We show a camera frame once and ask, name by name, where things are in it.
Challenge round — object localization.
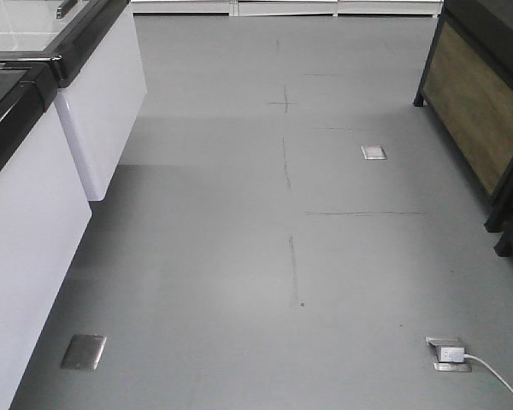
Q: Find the far steel floor plate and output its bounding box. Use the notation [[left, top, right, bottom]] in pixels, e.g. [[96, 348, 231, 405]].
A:
[[361, 145, 387, 161]]

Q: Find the far white chest freezer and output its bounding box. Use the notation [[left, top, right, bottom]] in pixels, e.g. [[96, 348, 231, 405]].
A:
[[0, 1, 147, 202]]

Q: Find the white chest freezer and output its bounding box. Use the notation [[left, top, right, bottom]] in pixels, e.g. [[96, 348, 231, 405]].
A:
[[0, 63, 91, 409], [0, 1, 147, 202]]

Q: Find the near white chest freezer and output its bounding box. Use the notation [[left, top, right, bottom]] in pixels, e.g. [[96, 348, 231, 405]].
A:
[[0, 63, 91, 409]]

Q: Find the closed steel floor socket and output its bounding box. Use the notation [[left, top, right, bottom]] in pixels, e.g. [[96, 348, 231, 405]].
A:
[[61, 334, 107, 371]]

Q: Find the white store shelving unit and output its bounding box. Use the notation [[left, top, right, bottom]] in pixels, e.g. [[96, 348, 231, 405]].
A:
[[132, 0, 443, 18]]

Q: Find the white power adapter plug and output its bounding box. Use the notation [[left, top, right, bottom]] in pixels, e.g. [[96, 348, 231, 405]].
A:
[[436, 346, 465, 364]]

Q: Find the open steel floor socket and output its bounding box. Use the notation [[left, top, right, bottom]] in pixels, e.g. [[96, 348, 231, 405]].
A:
[[425, 336, 472, 372]]

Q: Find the wooden black-framed produce stand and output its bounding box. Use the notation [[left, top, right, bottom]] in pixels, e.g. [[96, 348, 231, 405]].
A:
[[413, 1, 513, 232]]

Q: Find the white power cable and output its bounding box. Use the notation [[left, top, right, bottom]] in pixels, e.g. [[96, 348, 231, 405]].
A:
[[463, 353, 513, 410]]

